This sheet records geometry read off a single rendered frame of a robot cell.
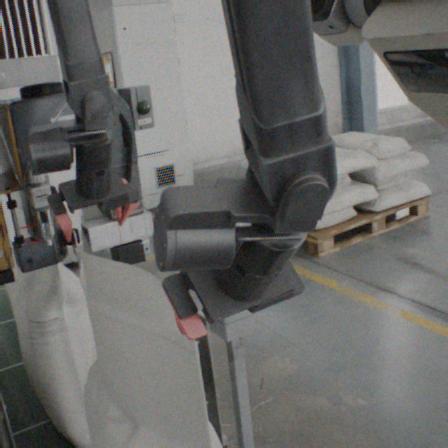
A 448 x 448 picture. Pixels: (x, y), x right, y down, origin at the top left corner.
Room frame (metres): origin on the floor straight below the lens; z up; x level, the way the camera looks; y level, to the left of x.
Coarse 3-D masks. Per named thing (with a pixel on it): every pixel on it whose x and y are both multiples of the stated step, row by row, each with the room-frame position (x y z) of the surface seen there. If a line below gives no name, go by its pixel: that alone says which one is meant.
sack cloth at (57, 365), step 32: (32, 288) 1.30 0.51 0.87; (64, 288) 1.26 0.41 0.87; (32, 320) 1.28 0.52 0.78; (64, 320) 1.29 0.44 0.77; (32, 352) 1.30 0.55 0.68; (64, 352) 1.29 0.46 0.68; (96, 352) 1.37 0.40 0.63; (32, 384) 1.34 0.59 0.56; (64, 384) 1.28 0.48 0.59; (64, 416) 1.27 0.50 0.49
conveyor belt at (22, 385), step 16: (0, 288) 2.56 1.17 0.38; (0, 304) 2.36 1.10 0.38; (0, 320) 2.18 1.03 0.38; (0, 336) 2.02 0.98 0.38; (16, 336) 2.01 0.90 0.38; (0, 352) 1.88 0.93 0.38; (16, 352) 1.87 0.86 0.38; (0, 368) 1.76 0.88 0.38; (16, 368) 1.75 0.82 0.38; (0, 384) 1.65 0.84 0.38; (16, 384) 1.64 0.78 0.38; (16, 400) 1.54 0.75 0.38; (32, 400) 1.53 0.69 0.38; (16, 416) 1.45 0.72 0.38; (32, 416) 1.45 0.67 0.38; (48, 416) 1.44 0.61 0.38; (16, 432) 1.37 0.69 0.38; (32, 432) 1.36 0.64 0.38; (48, 432) 1.36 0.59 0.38
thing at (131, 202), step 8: (128, 184) 0.93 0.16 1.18; (136, 192) 0.92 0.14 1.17; (112, 200) 0.87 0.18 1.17; (120, 200) 0.88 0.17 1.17; (128, 200) 0.89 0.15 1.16; (136, 200) 0.90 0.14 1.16; (104, 208) 0.87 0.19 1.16; (112, 208) 0.88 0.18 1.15; (120, 208) 0.95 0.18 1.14; (128, 208) 0.90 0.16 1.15; (136, 208) 0.91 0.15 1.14; (120, 216) 0.94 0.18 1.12; (120, 224) 0.94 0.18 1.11
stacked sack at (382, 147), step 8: (336, 136) 4.46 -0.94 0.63; (344, 136) 4.41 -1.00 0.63; (352, 136) 4.37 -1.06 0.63; (360, 136) 4.36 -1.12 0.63; (368, 136) 4.35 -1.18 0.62; (376, 136) 4.32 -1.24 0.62; (384, 136) 4.33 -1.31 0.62; (336, 144) 4.31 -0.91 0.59; (344, 144) 4.25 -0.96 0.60; (352, 144) 4.18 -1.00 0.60; (360, 144) 4.12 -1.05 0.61; (368, 144) 4.08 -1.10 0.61; (376, 144) 4.03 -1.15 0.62; (384, 144) 4.04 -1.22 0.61; (392, 144) 4.08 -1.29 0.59; (400, 144) 4.11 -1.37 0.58; (368, 152) 4.02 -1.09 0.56; (376, 152) 3.98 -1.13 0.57; (384, 152) 3.99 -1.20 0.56; (392, 152) 4.04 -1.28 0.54; (400, 152) 4.09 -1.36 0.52
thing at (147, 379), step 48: (96, 288) 0.98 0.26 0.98; (144, 288) 0.88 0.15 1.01; (96, 336) 0.80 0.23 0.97; (144, 336) 0.69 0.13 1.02; (96, 384) 0.90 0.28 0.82; (144, 384) 0.70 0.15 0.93; (192, 384) 0.62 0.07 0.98; (96, 432) 0.84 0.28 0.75; (144, 432) 0.71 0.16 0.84; (192, 432) 0.64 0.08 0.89
